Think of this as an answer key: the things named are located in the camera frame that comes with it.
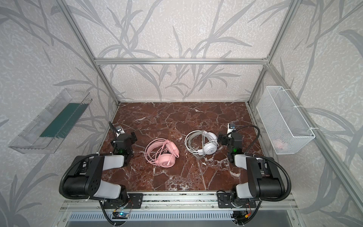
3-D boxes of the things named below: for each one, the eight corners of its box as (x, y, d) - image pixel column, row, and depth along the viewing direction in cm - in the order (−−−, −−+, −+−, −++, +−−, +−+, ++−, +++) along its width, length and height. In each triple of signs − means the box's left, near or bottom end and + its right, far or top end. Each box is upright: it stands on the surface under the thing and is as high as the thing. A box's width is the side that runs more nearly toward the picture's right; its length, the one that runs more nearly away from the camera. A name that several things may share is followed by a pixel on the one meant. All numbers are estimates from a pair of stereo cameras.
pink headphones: (140, 158, 91) (136, 152, 83) (155, 138, 101) (152, 130, 93) (170, 173, 85) (168, 168, 77) (182, 150, 95) (182, 143, 87)
